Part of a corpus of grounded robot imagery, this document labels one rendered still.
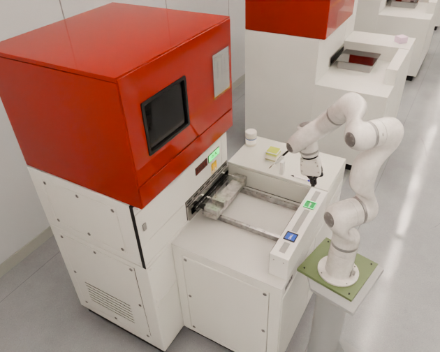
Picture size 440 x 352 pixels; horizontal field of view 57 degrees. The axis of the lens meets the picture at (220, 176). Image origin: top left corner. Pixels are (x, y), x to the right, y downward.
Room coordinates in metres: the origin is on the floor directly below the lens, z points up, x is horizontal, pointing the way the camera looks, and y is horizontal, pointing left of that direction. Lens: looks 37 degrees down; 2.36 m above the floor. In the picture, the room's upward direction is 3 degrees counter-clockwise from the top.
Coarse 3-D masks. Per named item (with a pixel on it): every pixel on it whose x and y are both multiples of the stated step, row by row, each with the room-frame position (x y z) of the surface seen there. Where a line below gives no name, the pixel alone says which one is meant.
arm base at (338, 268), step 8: (328, 256) 1.26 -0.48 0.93; (336, 256) 1.22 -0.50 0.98; (344, 256) 1.21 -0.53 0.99; (352, 256) 1.21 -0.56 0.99; (320, 264) 1.30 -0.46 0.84; (328, 264) 1.25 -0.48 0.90; (336, 264) 1.22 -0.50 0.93; (344, 264) 1.20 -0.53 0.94; (352, 264) 1.22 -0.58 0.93; (320, 272) 1.24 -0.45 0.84; (328, 272) 1.23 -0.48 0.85; (336, 272) 1.21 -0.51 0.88; (344, 272) 1.20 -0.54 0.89; (352, 272) 1.22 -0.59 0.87; (328, 280) 1.20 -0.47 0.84; (336, 280) 1.20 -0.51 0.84; (344, 280) 1.20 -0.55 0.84; (352, 280) 1.19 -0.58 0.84
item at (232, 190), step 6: (234, 180) 1.94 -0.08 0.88; (228, 186) 1.88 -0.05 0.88; (234, 186) 1.88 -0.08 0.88; (240, 186) 1.88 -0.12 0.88; (222, 192) 1.83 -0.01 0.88; (228, 192) 1.83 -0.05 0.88; (234, 192) 1.83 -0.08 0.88; (228, 198) 1.77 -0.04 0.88; (210, 204) 1.73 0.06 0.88; (228, 204) 1.75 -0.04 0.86; (222, 210) 1.69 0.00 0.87; (210, 216) 1.65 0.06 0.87; (216, 216) 1.63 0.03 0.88
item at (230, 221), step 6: (204, 210) 1.72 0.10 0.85; (222, 216) 1.66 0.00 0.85; (228, 222) 1.63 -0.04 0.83; (234, 222) 1.61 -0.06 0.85; (240, 222) 1.61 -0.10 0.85; (246, 228) 1.57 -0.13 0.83; (252, 228) 1.55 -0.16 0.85; (258, 228) 1.55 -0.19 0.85; (258, 234) 1.53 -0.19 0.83; (264, 234) 1.52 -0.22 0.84; (270, 234) 1.51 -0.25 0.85; (276, 234) 1.50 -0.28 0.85; (276, 240) 1.48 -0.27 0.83
